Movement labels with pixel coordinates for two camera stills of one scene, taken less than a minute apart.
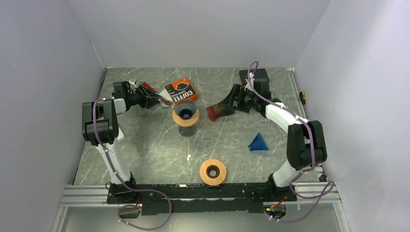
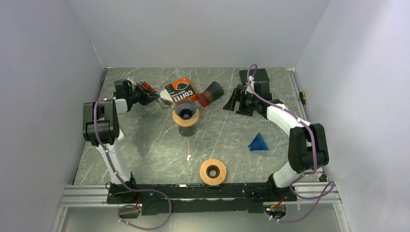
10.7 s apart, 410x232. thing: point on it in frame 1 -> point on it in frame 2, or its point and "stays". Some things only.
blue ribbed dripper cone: (185, 109) stays
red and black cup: (214, 112) -> (215, 90)
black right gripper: (239, 91) stays
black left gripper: (147, 102) stays
